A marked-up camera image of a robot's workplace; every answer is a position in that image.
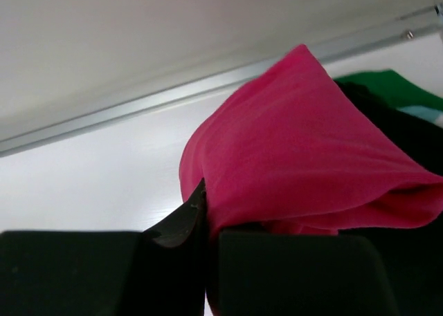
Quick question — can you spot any teal folded t shirt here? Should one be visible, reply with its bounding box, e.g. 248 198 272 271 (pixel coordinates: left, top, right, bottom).
400 106 442 124

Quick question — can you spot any black folded t shirt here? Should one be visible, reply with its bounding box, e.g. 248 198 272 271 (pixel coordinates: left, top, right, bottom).
334 80 443 316

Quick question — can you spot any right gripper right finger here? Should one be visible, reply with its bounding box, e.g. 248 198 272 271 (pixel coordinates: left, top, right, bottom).
206 229 399 315

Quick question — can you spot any pink t shirt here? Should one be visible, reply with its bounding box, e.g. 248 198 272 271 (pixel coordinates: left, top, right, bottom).
179 45 442 236

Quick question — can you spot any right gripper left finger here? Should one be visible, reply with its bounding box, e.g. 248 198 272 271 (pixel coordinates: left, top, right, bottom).
1 183 207 315

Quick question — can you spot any green folded t shirt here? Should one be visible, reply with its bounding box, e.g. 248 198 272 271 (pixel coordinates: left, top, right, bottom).
334 70 442 111

